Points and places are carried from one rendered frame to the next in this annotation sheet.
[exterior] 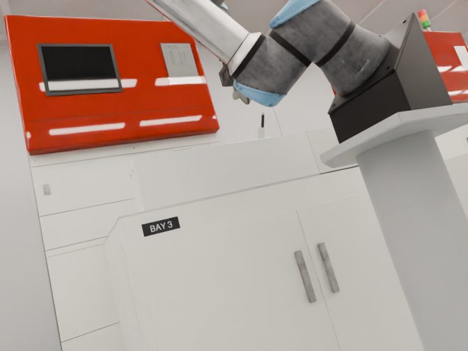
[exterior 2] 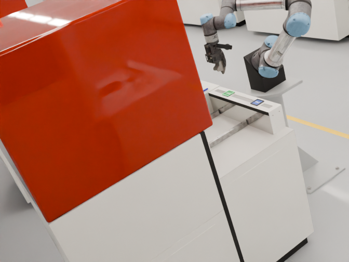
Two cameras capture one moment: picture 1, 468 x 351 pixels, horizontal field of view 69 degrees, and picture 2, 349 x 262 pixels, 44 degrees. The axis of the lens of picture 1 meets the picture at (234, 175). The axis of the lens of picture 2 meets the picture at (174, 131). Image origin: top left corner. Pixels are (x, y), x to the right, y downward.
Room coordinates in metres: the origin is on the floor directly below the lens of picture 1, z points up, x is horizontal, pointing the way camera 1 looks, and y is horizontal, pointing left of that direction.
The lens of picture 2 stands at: (1.27, 2.32, 2.06)
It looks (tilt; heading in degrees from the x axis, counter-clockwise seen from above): 27 degrees down; 273
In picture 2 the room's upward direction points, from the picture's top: 19 degrees counter-clockwise
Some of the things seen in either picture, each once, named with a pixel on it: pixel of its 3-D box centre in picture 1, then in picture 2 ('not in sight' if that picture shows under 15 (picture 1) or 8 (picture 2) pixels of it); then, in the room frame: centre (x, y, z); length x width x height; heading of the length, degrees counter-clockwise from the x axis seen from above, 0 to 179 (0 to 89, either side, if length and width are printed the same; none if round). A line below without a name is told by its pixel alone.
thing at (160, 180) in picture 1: (230, 170); (244, 108); (0.97, 0.01, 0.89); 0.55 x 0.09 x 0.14; 117
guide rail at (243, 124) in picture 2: not in sight; (212, 143); (1.22, 0.19, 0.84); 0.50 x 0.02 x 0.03; 27
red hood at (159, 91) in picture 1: (113, 112); (72, 81); (1.72, 0.53, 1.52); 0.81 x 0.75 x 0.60; 117
